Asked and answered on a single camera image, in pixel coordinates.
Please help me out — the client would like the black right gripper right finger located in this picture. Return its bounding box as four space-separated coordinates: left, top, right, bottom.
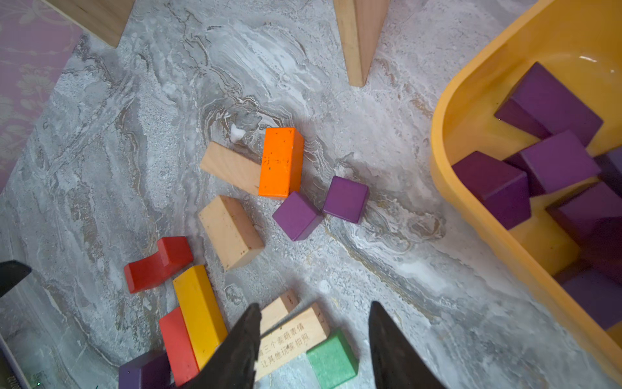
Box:
369 301 445 389

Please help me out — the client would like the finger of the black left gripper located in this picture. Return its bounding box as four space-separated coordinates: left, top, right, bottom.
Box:
0 260 32 297

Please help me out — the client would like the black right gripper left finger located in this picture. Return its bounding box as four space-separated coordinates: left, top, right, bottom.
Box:
186 303 262 389

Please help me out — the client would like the yellow plastic storage bin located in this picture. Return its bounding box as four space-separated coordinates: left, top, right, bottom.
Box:
429 0 622 385

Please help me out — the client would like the yellow wooden brick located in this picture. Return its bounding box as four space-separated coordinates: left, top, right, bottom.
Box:
173 265 228 370

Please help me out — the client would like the red flat wooden brick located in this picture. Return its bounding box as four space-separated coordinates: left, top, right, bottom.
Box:
159 307 199 388

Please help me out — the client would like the green wooden brick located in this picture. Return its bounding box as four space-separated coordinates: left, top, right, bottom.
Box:
306 328 359 389

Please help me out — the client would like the natural wood long brick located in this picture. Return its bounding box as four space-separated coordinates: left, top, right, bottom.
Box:
255 302 330 382
260 289 299 336

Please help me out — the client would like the natural wood flat brick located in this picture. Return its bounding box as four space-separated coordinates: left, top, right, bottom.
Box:
199 195 265 272

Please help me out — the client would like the purple cube brick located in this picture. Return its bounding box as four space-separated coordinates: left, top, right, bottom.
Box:
272 191 323 242
322 176 369 224

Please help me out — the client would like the orange wooden brick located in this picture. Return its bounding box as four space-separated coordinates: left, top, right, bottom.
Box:
259 127 305 199

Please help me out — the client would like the wooden two-tier shelf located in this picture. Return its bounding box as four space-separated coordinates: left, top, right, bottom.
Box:
46 0 390 88

